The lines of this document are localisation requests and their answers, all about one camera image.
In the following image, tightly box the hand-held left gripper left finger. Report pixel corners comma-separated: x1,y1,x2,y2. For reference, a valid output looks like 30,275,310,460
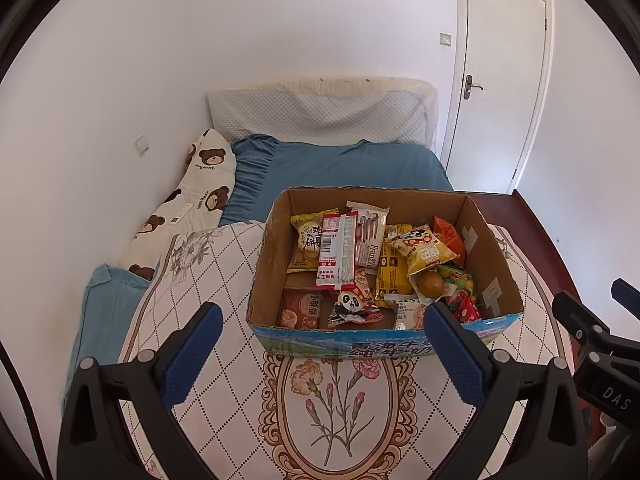
56,301,224,480

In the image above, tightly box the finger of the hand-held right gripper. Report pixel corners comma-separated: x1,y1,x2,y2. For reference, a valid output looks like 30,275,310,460
552,290,612,348
610,277,640,322

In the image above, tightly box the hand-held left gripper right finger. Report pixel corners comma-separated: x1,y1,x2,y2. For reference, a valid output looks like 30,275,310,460
422,301,590,480

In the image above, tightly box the small red candy packet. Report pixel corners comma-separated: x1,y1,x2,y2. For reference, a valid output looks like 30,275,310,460
452,292,482,322

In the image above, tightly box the fruit candy packet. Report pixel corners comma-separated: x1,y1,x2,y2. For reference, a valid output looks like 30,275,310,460
436,262,478,308

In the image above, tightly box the orange snack packet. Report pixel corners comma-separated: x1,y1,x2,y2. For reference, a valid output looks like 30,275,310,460
431,216,467,263

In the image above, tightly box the blue printed cardboard box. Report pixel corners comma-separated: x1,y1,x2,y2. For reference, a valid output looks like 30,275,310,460
246,186,525,362

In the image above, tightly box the brown cookie packet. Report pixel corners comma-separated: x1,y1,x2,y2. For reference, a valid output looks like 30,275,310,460
278,286,328,331

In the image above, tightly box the yellow bread packet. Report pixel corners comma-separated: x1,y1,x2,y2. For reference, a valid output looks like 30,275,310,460
288,211,325,273

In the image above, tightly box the white cracker packet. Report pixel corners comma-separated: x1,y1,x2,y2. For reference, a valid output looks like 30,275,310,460
394,298,427,332

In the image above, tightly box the floral quilted blanket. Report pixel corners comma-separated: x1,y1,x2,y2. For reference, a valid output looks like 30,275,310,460
117,220,593,480

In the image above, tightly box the dark red wooden footboard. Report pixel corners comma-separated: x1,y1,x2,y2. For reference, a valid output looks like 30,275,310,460
465,188,584,313

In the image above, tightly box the yellow brown snack packet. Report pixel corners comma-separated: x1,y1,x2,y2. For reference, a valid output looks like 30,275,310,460
374,224,413,309

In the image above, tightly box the yellow panda snack packet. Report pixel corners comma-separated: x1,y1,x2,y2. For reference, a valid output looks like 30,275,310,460
386,226,453,277

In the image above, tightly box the red panda snack packet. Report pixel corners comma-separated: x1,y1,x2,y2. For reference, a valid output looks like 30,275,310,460
327,282,385,331

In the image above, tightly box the grey white wafer packet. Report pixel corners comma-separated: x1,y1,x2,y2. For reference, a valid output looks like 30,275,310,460
346,200,390,267

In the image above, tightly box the bear print pillow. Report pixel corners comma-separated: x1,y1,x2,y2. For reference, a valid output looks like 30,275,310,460
117,128,238,282

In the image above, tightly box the red white long packet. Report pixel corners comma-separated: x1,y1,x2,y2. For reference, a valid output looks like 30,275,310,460
316,211,360,289

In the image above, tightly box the blue bed sheet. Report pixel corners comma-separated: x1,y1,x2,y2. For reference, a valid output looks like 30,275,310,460
61,133,455,413

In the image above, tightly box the white door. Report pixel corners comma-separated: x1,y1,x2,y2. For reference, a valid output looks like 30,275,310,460
441,0,554,194

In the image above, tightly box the plastic-covered headboard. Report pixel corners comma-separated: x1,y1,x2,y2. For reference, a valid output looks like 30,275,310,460
235,75,440,154

